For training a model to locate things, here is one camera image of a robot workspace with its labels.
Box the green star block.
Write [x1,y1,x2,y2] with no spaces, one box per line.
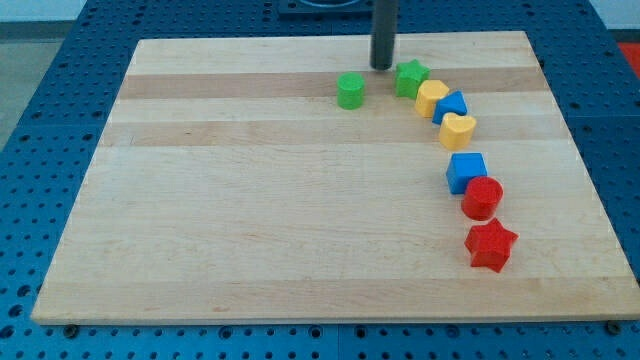
[395,59,431,100]

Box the red star block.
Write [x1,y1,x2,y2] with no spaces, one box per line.
[464,218,519,273]

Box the wooden board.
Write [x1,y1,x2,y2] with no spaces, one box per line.
[31,31,639,325]

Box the green cylinder block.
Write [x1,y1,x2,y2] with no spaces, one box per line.
[336,72,365,110]

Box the yellow hexagon block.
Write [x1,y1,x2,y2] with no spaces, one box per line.
[414,80,450,118]

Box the blue cube block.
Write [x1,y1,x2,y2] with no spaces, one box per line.
[445,152,488,195]

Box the yellow heart block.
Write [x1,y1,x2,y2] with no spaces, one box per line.
[439,112,477,151]

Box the blue triangle block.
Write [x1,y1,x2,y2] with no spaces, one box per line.
[432,90,468,125]

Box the red cylinder block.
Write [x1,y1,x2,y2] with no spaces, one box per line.
[461,176,504,221]

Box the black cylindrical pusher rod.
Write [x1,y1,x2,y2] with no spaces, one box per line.
[370,0,399,71]

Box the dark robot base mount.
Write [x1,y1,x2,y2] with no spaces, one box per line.
[274,0,373,18]

